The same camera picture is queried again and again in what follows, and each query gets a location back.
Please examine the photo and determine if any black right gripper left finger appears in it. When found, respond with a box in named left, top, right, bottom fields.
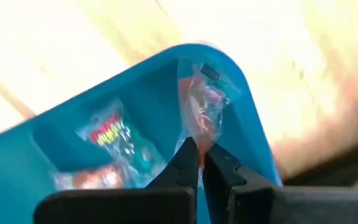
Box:
left=34, top=137, right=198, bottom=224

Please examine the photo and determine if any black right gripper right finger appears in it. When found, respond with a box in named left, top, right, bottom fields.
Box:
left=202, top=142, right=358, bottom=224

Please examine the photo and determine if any clear gummy candy pack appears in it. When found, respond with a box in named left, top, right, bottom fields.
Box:
left=53, top=164, right=127, bottom=191
left=175, top=57, right=241, bottom=187
left=75, top=98, right=167, bottom=189

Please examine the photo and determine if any teal plastic tray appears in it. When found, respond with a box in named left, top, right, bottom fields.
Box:
left=0, top=42, right=283, bottom=224

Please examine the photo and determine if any black aluminium frame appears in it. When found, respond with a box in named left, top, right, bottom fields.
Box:
left=283, top=133, right=358, bottom=189

